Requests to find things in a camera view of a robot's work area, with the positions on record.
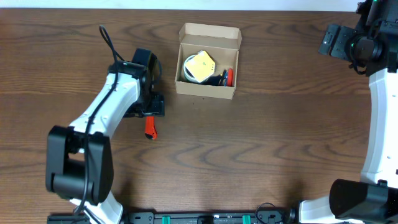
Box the yellow white square packet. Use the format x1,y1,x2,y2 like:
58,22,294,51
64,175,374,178
186,50,216,82

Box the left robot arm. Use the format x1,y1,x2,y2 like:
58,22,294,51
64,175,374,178
45,49,165,223

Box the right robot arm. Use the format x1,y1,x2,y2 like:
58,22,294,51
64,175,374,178
295,0,397,223

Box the orange utility knife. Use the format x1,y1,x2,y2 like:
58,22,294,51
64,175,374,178
145,116,157,140

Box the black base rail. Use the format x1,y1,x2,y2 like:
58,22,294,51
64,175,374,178
46,208,298,224

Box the cardboard box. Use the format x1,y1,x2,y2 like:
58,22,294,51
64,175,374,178
175,23,242,100

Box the small orange lighter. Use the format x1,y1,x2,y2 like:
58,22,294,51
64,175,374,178
226,68,233,87

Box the white tape roll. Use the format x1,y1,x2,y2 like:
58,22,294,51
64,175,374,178
182,54,203,84

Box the black teardrop glue bottle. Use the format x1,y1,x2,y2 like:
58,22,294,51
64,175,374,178
203,70,228,86

